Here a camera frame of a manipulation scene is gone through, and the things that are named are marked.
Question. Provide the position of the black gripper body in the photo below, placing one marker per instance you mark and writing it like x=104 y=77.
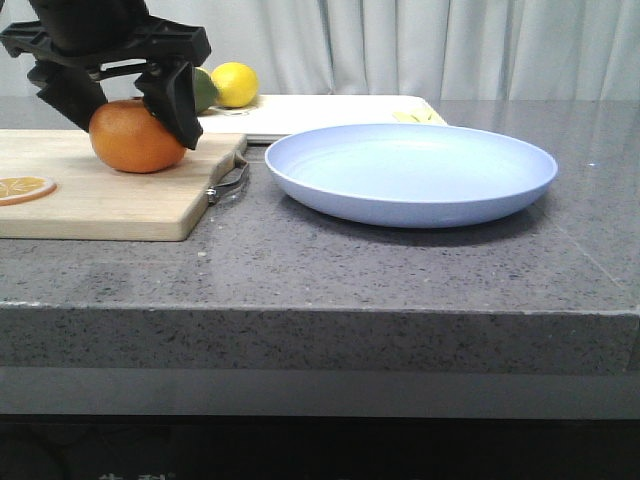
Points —
x=87 y=34

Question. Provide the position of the metal cutting board handle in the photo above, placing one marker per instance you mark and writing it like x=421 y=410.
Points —
x=231 y=182

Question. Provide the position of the grey curtain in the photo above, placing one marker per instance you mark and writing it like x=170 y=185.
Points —
x=437 y=50

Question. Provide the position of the orange slice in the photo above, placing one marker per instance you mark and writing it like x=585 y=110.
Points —
x=15 y=190

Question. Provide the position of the yellow lemon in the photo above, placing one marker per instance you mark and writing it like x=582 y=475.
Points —
x=237 y=84

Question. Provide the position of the yellow-green peel pieces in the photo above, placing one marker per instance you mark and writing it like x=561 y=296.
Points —
x=421 y=115

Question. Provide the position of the wooden cutting board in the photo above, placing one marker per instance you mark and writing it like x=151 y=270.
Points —
x=92 y=201

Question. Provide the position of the light blue plate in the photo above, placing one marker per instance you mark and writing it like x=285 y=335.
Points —
x=410 y=175

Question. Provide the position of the whole orange fruit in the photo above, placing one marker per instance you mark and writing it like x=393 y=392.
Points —
x=127 y=137

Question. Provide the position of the cream white tray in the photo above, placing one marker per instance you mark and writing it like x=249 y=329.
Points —
x=271 y=117

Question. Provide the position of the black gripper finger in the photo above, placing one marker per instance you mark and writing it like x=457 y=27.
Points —
x=168 y=94
x=68 y=90

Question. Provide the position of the green lime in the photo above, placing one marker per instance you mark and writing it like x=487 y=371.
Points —
x=205 y=91

